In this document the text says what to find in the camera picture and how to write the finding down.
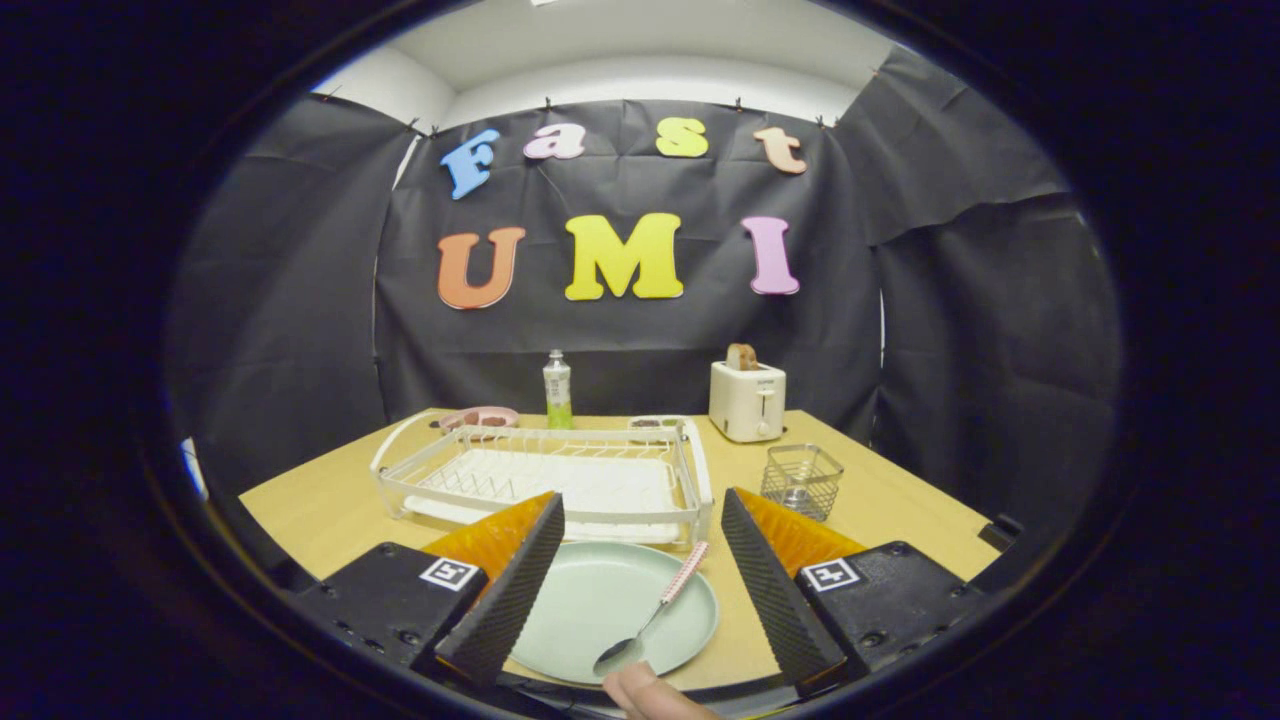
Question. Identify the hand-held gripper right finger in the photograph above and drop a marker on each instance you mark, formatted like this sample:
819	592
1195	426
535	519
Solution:
775	600

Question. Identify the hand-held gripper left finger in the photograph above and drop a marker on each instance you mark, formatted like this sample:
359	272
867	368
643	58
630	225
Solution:
505	610

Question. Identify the pale green plate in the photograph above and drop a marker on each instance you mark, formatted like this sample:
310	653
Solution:
600	600

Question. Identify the white divided dish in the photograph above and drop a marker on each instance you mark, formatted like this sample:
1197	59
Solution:
645	422

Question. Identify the pink bowl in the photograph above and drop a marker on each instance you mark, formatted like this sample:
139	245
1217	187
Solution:
480	417

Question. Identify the white toaster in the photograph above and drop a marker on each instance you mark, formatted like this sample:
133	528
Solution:
745	405

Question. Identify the clear bottle with green liquid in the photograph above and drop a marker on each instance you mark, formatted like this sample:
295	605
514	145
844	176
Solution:
557	395

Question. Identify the brown bread slice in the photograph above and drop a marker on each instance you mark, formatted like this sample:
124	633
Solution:
741	357

